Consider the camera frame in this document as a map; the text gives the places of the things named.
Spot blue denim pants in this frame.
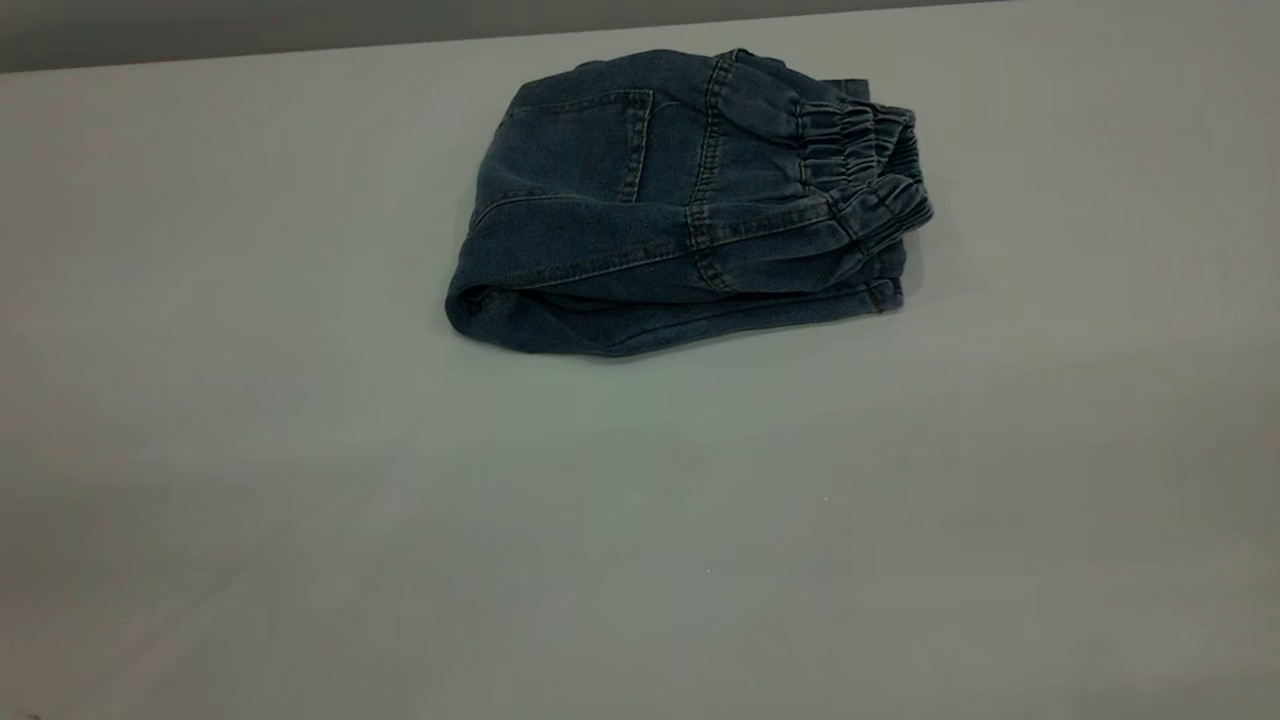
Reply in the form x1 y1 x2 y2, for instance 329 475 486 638
445 48 936 358

